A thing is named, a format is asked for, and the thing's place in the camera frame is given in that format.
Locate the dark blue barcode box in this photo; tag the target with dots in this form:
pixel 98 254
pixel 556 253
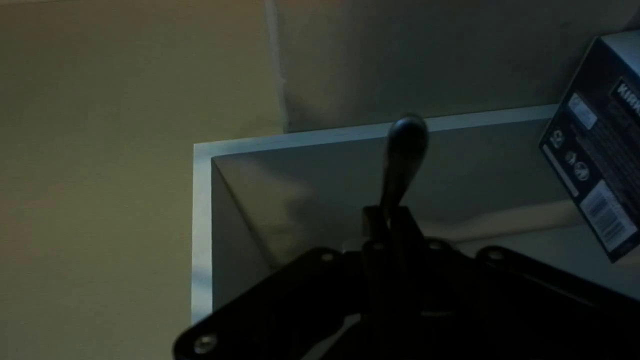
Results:
pixel 601 132

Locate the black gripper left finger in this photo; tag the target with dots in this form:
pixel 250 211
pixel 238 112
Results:
pixel 313 300

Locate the white shelf unit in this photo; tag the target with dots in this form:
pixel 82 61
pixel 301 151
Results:
pixel 200 232

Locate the dark metal utensil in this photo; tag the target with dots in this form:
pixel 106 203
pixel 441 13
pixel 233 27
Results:
pixel 406 142

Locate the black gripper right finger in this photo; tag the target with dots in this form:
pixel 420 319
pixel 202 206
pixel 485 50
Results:
pixel 507 307

